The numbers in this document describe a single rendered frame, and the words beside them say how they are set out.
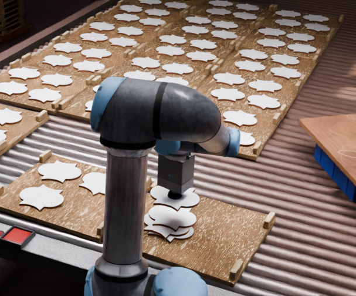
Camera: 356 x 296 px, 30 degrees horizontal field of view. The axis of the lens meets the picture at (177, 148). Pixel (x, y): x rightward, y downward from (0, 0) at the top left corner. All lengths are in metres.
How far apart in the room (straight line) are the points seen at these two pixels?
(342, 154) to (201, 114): 1.05
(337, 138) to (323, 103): 0.58
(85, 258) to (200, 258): 0.33
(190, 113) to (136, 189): 0.20
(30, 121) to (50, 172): 0.41
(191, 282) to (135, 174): 0.27
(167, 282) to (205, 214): 0.68
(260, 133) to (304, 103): 0.40
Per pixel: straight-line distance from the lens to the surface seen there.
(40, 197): 2.16
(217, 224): 2.05
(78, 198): 2.16
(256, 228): 2.05
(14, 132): 2.57
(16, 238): 2.02
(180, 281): 1.45
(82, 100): 2.80
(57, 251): 1.98
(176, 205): 1.91
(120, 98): 1.31
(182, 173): 1.86
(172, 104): 1.29
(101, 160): 2.40
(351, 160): 2.27
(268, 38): 3.59
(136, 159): 1.35
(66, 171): 2.29
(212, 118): 1.34
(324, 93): 3.05
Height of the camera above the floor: 2.12
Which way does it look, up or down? 29 degrees down
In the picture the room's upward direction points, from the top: 2 degrees clockwise
